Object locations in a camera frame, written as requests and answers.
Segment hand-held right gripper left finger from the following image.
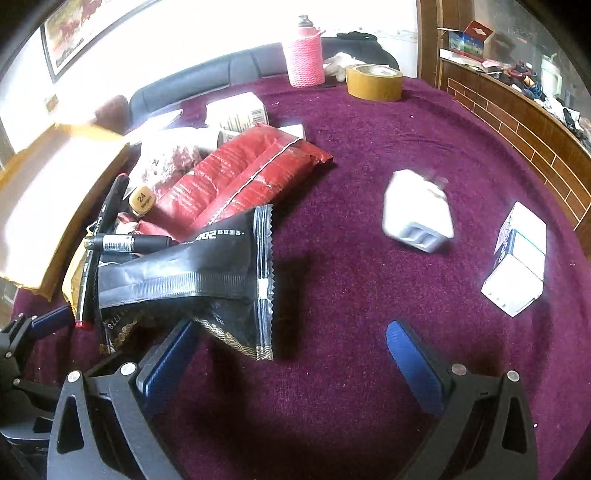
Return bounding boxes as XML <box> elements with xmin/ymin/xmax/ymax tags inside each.
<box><xmin>46</xmin><ymin>318</ymin><xmax>200</xmax><ymax>480</ymax></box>

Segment black snack packet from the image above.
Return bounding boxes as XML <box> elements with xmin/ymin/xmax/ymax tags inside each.
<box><xmin>95</xmin><ymin>204</ymin><xmax>276</xmax><ymax>361</ymax></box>

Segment yellow tape roll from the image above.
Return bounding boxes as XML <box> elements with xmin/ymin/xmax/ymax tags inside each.
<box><xmin>345</xmin><ymin>64</ymin><xmax>404</xmax><ymax>103</ymax></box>

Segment brown chair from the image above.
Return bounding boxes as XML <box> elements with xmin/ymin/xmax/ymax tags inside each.
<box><xmin>92</xmin><ymin>95</ymin><xmax>130</xmax><ymax>134</ymax></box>

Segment yellow cardboard box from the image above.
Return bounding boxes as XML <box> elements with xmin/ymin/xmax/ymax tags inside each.
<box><xmin>0</xmin><ymin>121</ymin><xmax>132</xmax><ymax>303</ymax></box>

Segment red snack bag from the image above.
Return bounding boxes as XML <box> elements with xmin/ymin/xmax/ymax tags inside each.
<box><xmin>139</xmin><ymin>122</ymin><xmax>334</xmax><ymax>241</ymax></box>

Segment colourful cardboard box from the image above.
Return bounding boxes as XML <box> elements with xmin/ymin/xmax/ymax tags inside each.
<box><xmin>438</xmin><ymin>21</ymin><xmax>495</xmax><ymax>63</ymax></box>

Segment white charger adapter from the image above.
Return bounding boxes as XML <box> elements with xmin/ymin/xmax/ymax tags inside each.
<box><xmin>382</xmin><ymin>170</ymin><xmax>455</xmax><ymax>254</ymax></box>

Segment clear plastic bag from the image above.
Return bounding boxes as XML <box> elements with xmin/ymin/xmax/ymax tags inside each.
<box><xmin>129</xmin><ymin>127</ymin><xmax>222</xmax><ymax>195</ymax></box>

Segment black marker red cap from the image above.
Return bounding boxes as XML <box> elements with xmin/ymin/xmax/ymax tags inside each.
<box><xmin>76</xmin><ymin>173</ymin><xmax>130</xmax><ymax>329</ymax></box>

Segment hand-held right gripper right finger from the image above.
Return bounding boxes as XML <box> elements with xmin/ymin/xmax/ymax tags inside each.
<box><xmin>386</xmin><ymin>319</ymin><xmax>539</xmax><ymax>480</ymax></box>

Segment black sofa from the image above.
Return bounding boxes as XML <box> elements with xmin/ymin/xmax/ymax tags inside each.
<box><xmin>128</xmin><ymin>34</ymin><xmax>400</xmax><ymax>127</ymax></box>

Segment clutter of small tools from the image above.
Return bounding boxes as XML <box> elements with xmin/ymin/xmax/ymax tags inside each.
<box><xmin>480</xmin><ymin>60</ymin><xmax>591</xmax><ymax>148</ymax></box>

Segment white paper pad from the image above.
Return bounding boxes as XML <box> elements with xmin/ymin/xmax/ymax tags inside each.
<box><xmin>124</xmin><ymin>110</ymin><xmax>183</xmax><ymax>144</ymax></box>

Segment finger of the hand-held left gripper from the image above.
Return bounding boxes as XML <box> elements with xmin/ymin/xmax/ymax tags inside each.
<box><xmin>0</xmin><ymin>305</ymin><xmax>75</xmax><ymax>371</ymax></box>

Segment black marker grey cap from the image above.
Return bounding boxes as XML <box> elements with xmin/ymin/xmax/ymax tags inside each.
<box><xmin>84</xmin><ymin>233</ymin><xmax>174</xmax><ymax>254</ymax></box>

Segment large white medicine box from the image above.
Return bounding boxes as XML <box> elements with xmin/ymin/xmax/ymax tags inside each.
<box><xmin>204</xmin><ymin>91</ymin><xmax>269</xmax><ymax>134</ymax></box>

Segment wooden cabinet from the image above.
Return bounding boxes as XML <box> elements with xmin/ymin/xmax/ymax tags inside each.
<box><xmin>418</xmin><ymin>0</ymin><xmax>591</xmax><ymax>259</ymax></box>

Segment black marker tan cap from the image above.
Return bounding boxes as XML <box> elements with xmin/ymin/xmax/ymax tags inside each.
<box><xmin>128</xmin><ymin>185</ymin><xmax>155</xmax><ymax>217</ymax></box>

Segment pink knitted thermos bottle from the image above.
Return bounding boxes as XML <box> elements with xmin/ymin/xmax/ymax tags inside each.
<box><xmin>283</xmin><ymin>15</ymin><xmax>326</xmax><ymax>88</ymax></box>

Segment small white blue box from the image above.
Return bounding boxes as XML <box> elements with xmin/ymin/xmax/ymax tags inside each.
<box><xmin>481</xmin><ymin>202</ymin><xmax>548</xmax><ymax>318</ymax></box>

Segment white gloves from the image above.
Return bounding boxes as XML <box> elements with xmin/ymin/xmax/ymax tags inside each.
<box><xmin>323</xmin><ymin>52</ymin><xmax>354</xmax><ymax>83</ymax></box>

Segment framed wall painting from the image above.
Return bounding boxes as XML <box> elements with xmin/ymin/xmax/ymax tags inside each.
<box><xmin>41</xmin><ymin>0</ymin><xmax>139</xmax><ymax>84</ymax></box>

